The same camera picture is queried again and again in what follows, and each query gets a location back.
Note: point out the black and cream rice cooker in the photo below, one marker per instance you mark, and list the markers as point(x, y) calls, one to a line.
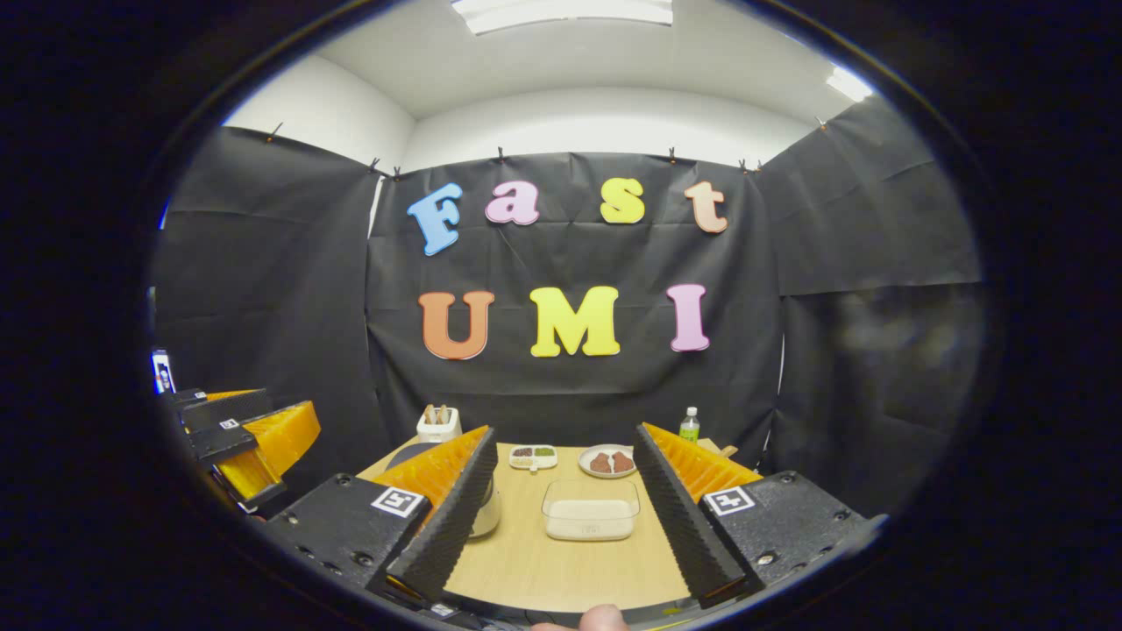
point(486, 517)

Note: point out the black backdrop cloth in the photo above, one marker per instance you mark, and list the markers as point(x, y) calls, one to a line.
point(570, 394)

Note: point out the green tea bottle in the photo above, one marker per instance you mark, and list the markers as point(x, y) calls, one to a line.
point(690, 428)

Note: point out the brown meat slice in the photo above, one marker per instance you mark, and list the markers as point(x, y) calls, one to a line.
point(621, 462)
point(600, 463)

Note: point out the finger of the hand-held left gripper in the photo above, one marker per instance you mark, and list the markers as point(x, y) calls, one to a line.
point(280, 438)
point(228, 405)

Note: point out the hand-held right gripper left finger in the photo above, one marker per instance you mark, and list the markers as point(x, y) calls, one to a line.
point(443, 535)

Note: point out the white round plate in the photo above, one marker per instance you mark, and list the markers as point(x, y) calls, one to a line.
point(585, 464)

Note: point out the white toaster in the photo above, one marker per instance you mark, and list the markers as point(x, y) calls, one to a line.
point(438, 429)

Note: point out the computer monitor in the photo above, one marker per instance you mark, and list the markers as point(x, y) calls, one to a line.
point(163, 372)

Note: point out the clear container of rice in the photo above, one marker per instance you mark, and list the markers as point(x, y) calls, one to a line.
point(592, 517)

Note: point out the white divided condiment dish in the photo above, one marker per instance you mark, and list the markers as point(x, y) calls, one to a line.
point(533, 456)

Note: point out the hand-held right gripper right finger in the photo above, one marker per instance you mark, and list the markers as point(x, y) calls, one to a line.
point(688, 526)

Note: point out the ceiling light panel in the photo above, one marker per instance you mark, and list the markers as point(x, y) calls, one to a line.
point(848, 83)

